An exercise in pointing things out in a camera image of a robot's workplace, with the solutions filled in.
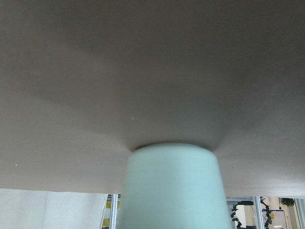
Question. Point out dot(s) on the mint green cup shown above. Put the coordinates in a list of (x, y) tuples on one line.
[(173, 186)]

